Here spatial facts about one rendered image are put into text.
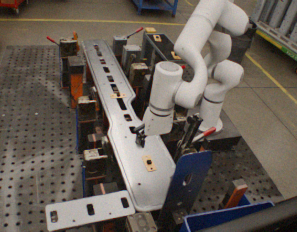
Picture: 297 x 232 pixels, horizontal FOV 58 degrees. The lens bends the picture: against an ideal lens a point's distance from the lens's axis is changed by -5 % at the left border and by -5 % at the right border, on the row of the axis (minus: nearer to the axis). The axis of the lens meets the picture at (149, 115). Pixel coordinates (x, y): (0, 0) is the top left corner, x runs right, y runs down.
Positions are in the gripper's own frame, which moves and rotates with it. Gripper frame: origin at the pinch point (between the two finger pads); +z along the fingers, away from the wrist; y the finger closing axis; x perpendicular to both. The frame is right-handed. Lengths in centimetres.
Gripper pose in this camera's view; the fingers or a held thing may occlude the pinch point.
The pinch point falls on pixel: (153, 141)
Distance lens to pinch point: 104.0
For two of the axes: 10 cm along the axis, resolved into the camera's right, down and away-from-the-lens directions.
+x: 3.4, 6.2, -7.1
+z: -1.4, 7.8, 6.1
